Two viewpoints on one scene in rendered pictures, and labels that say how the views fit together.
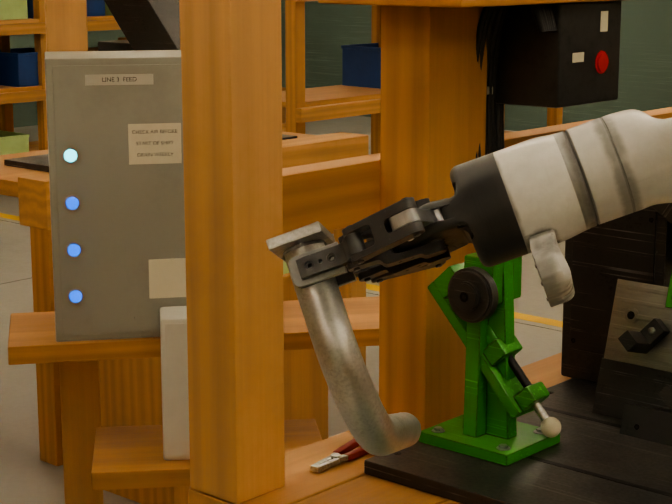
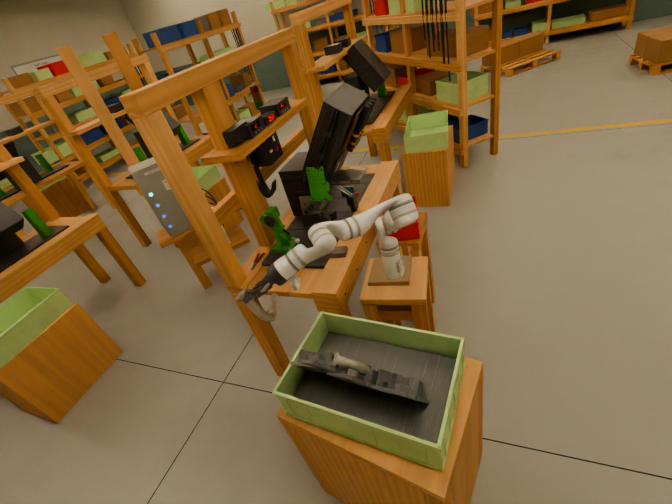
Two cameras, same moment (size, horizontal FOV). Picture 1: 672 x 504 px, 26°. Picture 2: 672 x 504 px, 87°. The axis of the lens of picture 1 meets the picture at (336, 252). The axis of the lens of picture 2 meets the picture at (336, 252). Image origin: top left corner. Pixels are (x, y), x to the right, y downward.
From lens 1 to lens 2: 0.52 m
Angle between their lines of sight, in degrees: 26
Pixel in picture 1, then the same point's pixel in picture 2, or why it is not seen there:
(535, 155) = (283, 264)
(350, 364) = (262, 314)
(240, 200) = (210, 230)
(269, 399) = (235, 264)
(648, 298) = (307, 199)
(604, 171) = (298, 263)
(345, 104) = not seen: hidden behind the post
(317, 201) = (225, 211)
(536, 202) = (287, 274)
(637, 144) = (302, 256)
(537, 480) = not seen: hidden behind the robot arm
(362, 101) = not seen: hidden behind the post
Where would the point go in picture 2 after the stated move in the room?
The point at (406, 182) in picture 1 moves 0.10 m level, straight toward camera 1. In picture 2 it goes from (243, 196) to (245, 203)
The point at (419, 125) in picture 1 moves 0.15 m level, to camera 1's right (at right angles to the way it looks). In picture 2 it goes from (241, 184) to (265, 174)
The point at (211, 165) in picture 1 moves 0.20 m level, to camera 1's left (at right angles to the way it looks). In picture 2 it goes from (199, 224) to (159, 240)
